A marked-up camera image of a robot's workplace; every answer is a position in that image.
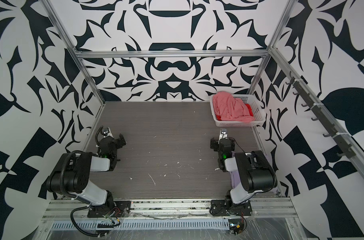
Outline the purple t-shirt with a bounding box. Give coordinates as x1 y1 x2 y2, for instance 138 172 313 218
230 151 274 190

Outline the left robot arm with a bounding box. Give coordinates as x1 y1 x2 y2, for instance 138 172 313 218
46 126 126 209

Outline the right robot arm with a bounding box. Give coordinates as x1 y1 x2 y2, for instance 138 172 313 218
210 129 277 207

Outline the white plastic laundry basket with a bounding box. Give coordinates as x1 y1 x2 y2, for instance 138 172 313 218
209 94 266 127

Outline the pink t-shirt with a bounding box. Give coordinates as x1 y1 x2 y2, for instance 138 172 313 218
212 92 255 123

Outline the small electronics board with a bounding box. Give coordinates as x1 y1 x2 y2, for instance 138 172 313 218
228 218 247 235

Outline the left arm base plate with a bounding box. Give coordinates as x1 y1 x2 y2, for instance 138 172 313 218
87 201 132 218

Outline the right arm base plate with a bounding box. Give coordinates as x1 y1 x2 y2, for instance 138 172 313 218
209 200 252 217

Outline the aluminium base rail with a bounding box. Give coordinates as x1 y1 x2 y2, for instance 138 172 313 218
42 196 298 221

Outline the white cable duct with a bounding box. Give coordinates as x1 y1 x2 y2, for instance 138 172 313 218
48 218 230 231

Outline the aluminium frame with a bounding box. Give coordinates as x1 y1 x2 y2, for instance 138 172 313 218
42 1 364 180

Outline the wall hook rail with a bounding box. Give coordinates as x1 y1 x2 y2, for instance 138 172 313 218
286 72 356 159

